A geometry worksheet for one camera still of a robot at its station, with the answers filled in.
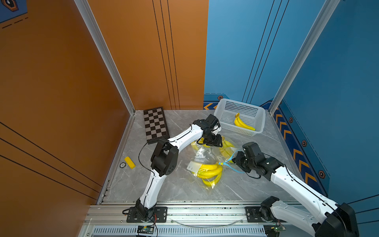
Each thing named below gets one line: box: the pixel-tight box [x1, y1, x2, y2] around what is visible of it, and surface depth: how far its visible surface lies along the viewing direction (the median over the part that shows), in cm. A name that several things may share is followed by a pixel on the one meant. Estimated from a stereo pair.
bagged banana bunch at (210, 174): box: [191, 162, 223, 187], surface depth 82 cm
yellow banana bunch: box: [233, 112, 256, 131], surface depth 110 cm
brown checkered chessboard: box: [143, 106, 171, 145], surface depth 111 cm
